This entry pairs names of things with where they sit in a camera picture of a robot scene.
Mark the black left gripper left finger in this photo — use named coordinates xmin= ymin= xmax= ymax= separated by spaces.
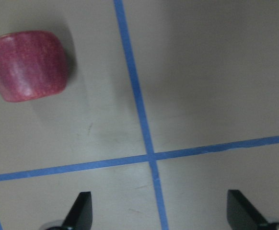
xmin=61 ymin=192 xmax=93 ymax=230

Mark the bright red apple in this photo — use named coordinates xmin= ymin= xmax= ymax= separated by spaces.
xmin=0 ymin=31 xmax=68 ymax=103

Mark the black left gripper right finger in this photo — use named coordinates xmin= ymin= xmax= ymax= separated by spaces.
xmin=227 ymin=190 xmax=268 ymax=230

